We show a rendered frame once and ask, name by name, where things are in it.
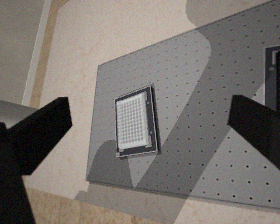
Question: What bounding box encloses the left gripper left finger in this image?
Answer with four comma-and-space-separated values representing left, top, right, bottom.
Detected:
0, 97, 73, 224

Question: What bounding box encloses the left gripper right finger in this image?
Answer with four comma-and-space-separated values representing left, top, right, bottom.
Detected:
227, 95, 280, 170

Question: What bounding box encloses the white well plate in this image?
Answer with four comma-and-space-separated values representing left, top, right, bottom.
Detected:
116, 93, 150, 149

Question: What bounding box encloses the grey perforated metal plate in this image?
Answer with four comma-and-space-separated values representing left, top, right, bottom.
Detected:
85, 0, 280, 211

